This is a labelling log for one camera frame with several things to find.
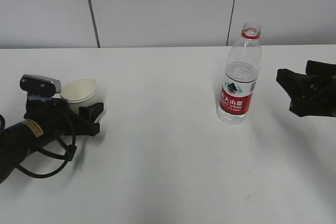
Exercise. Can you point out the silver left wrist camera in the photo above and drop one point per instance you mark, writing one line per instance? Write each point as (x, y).
(40, 86)

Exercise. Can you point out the clear red-label water bottle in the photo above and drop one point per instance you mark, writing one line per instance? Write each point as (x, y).
(241, 73)

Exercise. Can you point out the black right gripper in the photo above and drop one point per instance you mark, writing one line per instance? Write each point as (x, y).
(312, 93)

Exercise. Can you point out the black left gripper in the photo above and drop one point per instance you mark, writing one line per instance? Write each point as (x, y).
(54, 116)

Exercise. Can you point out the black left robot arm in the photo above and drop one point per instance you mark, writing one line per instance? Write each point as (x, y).
(25, 138)

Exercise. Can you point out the white paper cup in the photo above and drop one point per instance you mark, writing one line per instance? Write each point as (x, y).
(80, 92)

